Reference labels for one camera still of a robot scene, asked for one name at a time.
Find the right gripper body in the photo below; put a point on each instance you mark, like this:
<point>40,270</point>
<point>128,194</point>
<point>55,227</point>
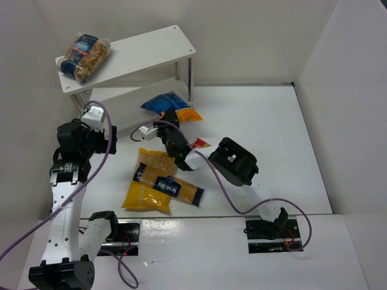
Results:
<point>166,127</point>

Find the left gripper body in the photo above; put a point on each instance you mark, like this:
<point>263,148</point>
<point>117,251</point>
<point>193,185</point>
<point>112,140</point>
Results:
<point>106,139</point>

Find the blue orange pasta bag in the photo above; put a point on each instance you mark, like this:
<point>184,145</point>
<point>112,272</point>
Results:
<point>161,103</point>

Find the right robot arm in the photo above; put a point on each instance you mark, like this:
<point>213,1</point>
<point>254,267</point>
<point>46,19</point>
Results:
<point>228,160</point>

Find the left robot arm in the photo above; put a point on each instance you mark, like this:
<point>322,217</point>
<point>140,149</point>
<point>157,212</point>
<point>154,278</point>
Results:
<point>68,259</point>

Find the white two-tier shelf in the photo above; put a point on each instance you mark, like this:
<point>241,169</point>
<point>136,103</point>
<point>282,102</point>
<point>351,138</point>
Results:
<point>138,54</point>

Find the tricolour fusilli pasta bag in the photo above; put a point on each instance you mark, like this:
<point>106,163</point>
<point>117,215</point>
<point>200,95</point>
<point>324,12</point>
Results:
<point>83,57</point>

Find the red spaghetti pack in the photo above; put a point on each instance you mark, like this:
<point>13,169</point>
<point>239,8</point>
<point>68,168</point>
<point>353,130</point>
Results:
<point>200,144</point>

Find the dark blue spaghetti pack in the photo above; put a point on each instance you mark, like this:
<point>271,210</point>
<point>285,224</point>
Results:
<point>168,184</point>

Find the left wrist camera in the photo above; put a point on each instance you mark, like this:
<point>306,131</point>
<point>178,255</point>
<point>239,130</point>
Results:
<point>94,118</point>

